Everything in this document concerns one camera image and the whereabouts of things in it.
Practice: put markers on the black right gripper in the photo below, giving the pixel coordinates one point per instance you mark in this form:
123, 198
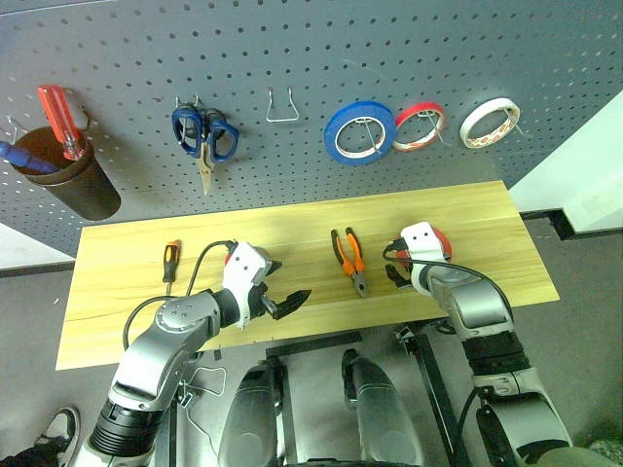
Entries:
398, 276

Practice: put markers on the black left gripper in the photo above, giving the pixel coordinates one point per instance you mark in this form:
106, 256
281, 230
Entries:
258, 297

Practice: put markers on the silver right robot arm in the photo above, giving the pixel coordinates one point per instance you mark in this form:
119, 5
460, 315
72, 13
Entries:
482, 301

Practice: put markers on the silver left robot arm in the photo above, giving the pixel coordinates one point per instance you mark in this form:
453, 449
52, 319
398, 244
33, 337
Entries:
170, 331

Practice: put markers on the orange black pliers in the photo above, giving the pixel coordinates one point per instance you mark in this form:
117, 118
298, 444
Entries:
360, 282

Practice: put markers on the orange black screwdriver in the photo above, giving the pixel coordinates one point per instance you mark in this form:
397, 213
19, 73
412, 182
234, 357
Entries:
171, 258

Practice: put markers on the dark grey rounded shell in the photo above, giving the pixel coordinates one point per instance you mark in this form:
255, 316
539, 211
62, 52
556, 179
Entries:
384, 418
250, 418

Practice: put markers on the metal pegboard hook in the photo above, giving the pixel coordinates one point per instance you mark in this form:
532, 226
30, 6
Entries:
517, 122
371, 136
436, 127

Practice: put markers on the blue tape roll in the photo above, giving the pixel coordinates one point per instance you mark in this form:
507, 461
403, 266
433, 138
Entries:
333, 131

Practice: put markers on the red tape roll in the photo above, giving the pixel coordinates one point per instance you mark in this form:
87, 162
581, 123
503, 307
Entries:
406, 114

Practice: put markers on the white tape roll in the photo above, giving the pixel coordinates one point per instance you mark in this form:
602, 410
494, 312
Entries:
474, 117

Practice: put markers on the brown cylindrical cup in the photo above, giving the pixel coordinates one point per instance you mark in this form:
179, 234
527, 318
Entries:
87, 190

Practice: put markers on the black white shoe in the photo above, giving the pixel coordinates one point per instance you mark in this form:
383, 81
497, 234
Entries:
61, 428

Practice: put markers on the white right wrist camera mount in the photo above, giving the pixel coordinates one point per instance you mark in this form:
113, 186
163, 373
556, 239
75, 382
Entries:
421, 240

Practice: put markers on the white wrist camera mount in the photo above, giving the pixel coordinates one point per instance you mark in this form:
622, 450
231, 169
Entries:
241, 272
421, 240

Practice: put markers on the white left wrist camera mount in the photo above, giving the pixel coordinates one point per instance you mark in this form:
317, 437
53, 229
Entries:
241, 272

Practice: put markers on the black metal table frame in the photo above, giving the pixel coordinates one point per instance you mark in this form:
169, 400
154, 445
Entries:
438, 379

